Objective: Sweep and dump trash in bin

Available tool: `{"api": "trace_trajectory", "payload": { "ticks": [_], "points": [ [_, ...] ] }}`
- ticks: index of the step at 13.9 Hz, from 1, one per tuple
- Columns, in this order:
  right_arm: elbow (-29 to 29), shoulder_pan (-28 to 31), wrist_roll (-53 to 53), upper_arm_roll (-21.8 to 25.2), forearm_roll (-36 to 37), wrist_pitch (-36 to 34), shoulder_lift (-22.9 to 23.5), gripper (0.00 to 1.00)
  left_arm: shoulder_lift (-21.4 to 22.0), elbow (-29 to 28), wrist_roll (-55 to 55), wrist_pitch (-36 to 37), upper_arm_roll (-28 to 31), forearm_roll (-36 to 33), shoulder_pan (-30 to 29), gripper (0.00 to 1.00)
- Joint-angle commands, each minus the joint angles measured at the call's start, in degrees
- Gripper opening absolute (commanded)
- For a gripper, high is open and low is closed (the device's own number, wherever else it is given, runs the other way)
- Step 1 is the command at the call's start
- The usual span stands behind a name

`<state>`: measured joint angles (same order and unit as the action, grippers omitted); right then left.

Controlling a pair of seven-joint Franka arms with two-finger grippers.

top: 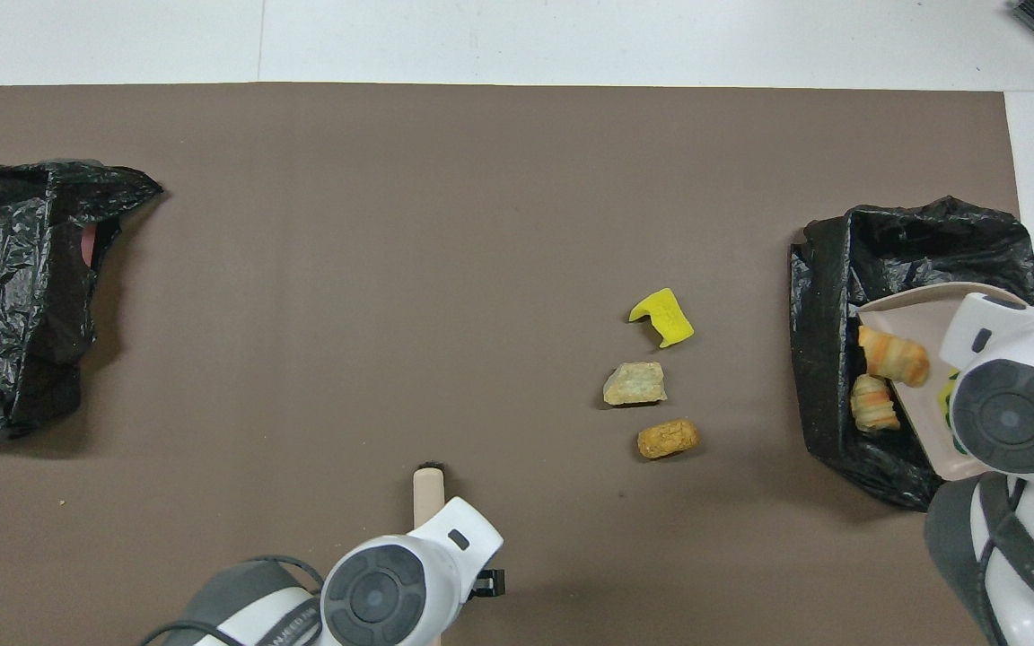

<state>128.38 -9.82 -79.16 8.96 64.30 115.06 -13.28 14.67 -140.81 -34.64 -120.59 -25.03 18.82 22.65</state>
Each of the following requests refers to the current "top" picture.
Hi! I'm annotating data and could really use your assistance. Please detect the beige hand brush black bristles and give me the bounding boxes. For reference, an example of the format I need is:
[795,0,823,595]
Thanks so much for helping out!
[412,462,448,532]

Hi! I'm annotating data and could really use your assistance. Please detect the beige plastic dustpan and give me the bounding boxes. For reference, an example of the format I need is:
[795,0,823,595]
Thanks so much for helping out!
[854,283,1034,481]

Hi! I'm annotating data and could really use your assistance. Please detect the large yellow green sponge piece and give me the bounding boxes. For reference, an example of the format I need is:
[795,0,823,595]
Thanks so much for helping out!
[936,368,967,454]

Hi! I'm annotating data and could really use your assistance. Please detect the orange striped croissant piece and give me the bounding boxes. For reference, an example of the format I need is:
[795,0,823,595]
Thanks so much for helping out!
[856,325,931,388]

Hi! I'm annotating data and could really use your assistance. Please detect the pale ridged bread piece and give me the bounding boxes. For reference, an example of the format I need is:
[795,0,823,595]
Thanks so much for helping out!
[849,374,902,434]

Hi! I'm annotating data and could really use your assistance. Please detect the golden brown bread roll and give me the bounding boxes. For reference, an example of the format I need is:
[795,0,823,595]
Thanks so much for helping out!
[636,419,700,460]

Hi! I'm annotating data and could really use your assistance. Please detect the pale beige bread chunk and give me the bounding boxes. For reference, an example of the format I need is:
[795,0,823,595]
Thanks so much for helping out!
[603,362,669,406]

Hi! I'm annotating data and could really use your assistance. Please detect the plain yellow sponge piece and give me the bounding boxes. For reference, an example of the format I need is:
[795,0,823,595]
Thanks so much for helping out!
[629,288,696,349]

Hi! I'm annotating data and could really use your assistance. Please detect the pink plastic bin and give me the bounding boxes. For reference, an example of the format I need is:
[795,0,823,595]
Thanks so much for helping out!
[80,224,110,270]

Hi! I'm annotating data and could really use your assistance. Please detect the brown paper table mat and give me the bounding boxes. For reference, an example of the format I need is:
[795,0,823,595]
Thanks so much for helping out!
[0,83,1034,646]

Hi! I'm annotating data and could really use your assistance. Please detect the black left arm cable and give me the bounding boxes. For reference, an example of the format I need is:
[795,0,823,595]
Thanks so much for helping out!
[142,554,325,646]

